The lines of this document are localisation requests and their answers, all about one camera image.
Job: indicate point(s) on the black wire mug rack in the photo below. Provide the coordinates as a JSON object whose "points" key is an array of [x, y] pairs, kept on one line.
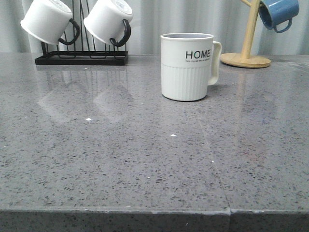
{"points": [[87, 50]]}

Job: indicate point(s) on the white HOME mug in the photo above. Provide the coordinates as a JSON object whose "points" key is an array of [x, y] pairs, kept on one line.
{"points": [[189, 65]]}

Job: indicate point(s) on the wooden mug tree stand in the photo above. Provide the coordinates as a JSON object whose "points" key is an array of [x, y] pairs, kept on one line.
{"points": [[244, 59]]}

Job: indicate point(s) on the white enamel mug right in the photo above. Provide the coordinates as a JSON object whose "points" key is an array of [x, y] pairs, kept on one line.
{"points": [[109, 22]]}

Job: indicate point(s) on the white enamel mug left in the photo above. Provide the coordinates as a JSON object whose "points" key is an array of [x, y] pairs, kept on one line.
{"points": [[47, 21]]}

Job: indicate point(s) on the blue enamel mug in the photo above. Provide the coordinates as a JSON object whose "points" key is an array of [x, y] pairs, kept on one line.
{"points": [[278, 15]]}

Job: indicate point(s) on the white enamel mug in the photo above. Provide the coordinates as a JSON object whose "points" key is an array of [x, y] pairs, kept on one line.
{"points": [[47, 21], [109, 22]]}

